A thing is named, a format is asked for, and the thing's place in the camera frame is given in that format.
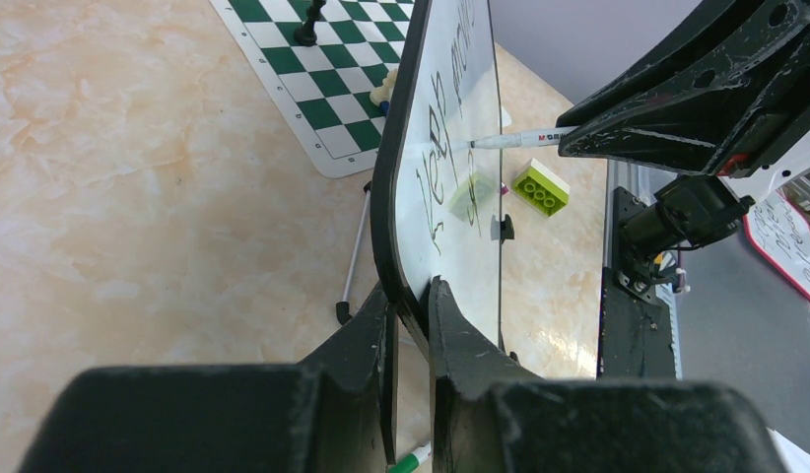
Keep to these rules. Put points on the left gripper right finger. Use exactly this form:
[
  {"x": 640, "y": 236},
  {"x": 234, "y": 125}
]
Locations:
[{"x": 490, "y": 414}]

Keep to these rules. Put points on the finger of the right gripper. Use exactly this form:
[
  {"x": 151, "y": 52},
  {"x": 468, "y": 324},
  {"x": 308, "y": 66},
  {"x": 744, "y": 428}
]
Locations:
[{"x": 726, "y": 92}]

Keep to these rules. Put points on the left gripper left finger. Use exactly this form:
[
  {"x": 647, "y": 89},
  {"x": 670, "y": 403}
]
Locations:
[{"x": 333, "y": 411}]

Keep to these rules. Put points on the black cap white marker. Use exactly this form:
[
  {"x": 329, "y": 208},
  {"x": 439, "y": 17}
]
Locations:
[{"x": 526, "y": 139}]

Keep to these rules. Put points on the white whiteboard black frame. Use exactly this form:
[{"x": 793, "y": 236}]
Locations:
[{"x": 436, "y": 203}]

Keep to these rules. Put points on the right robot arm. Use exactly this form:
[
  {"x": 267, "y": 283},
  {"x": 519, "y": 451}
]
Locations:
[{"x": 688, "y": 213}]

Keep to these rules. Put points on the red framed whiteboard outside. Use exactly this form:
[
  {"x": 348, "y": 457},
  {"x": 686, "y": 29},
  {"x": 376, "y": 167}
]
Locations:
[{"x": 780, "y": 234}]

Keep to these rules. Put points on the green cap marker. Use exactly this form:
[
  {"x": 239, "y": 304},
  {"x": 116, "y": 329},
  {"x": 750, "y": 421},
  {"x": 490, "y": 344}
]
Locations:
[{"x": 413, "y": 460}]

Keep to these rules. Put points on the green lego brick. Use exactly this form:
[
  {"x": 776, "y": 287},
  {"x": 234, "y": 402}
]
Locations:
[{"x": 541, "y": 188}]

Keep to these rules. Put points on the white chess pawn left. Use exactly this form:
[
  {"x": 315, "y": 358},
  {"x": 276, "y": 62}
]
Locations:
[{"x": 383, "y": 93}]

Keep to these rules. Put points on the green white chess mat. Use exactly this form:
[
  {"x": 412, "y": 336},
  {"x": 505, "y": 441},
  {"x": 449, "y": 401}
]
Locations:
[{"x": 323, "y": 91}]

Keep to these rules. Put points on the black chess piece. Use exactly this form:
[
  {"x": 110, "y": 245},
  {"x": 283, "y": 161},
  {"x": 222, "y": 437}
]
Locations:
[{"x": 305, "y": 34}]

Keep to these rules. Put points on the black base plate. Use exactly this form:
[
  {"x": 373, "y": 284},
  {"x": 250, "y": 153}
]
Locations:
[{"x": 635, "y": 330}]

